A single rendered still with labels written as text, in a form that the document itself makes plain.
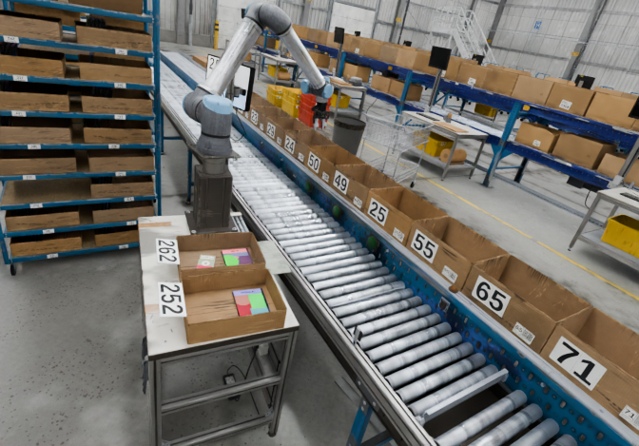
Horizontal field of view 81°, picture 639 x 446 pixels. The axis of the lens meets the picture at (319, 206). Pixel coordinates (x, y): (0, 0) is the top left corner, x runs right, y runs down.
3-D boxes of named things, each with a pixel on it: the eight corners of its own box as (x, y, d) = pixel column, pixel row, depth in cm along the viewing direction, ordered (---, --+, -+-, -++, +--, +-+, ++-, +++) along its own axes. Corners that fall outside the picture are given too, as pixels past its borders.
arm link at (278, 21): (282, -2, 189) (338, 89, 241) (267, -3, 197) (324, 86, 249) (268, 15, 188) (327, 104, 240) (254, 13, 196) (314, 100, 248)
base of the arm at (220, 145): (203, 155, 187) (204, 136, 183) (190, 145, 200) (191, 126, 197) (238, 155, 199) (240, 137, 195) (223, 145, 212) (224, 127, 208)
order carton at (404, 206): (362, 213, 234) (368, 189, 227) (396, 209, 250) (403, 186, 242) (404, 247, 205) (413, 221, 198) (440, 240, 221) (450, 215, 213)
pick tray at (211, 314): (180, 295, 161) (180, 276, 156) (265, 284, 177) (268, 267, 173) (186, 345, 138) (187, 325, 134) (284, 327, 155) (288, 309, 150)
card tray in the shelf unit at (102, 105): (82, 111, 234) (81, 95, 229) (81, 100, 256) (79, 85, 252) (152, 114, 255) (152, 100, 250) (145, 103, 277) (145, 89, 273)
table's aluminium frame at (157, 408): (142, 318, 242) (138, 222, 211) (231, 303, 268) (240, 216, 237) (151, 477, 164) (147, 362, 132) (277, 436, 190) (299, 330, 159)
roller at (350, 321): (333, 325, 167) (335, 318, 165) (416, 300, 195) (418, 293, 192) (338, 334, 164) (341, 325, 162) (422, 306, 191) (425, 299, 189)
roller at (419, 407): (399, 414, 134) (403, 404, 132) (489, 368, 161) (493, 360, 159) (409, 426, 130) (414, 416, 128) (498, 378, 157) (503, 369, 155)
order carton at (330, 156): (303, 165, 292) (307, 145, 285) (335, 164, 308) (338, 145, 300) (329, 187, 263) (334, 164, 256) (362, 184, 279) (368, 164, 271)
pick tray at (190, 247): (175, 252, 187) (175, 235, 183) (250, 246, 203) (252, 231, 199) (180, 288, 164) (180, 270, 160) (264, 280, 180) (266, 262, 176)
